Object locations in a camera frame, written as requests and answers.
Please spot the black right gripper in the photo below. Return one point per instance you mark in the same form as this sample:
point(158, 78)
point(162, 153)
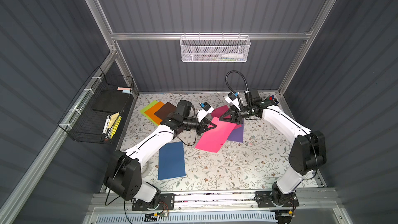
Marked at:
point(237, 114)

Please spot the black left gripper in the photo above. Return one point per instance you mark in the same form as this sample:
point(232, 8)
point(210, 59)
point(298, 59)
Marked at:
point(200, 124)

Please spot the magenta paper sheet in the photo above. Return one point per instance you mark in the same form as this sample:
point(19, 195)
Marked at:
point(218, 112)
point(215, 139)

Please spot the brown paper sheet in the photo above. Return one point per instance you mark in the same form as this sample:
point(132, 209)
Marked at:
point(165, 110)

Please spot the orange paper sheet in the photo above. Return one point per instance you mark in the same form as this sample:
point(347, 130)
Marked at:
point(151, 113)

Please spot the lime green paper sheet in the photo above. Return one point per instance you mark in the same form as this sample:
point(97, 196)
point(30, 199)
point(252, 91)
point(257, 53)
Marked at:
point(143, 111)

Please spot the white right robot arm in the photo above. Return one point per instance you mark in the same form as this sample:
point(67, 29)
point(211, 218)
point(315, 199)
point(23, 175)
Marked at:
point(308, 151)

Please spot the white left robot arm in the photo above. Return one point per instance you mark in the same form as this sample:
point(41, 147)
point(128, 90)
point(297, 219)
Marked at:
point(123, 175)

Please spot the purple paper sheet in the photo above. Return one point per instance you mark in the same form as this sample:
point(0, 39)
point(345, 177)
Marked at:
point(237, 134)

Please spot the pink pen cup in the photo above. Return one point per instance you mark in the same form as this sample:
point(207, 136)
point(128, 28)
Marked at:
point(272, 100)

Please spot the blue paper sheet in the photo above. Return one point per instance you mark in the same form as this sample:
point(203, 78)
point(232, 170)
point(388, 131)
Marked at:
point(171, 161)

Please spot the white tape roll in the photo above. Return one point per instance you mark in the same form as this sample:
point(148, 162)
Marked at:
point(146, 169)

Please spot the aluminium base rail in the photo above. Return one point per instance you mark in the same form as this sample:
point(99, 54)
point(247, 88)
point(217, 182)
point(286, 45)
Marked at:
point(259, 198)

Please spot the white mesh wall basket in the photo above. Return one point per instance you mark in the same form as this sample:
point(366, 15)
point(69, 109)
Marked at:
point(214, 48)

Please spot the black wire wall basket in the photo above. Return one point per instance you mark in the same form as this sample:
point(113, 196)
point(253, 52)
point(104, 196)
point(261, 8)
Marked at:
point(99, 113)

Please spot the aluminium frame post left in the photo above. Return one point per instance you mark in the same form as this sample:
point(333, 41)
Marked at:
point(101, 22)

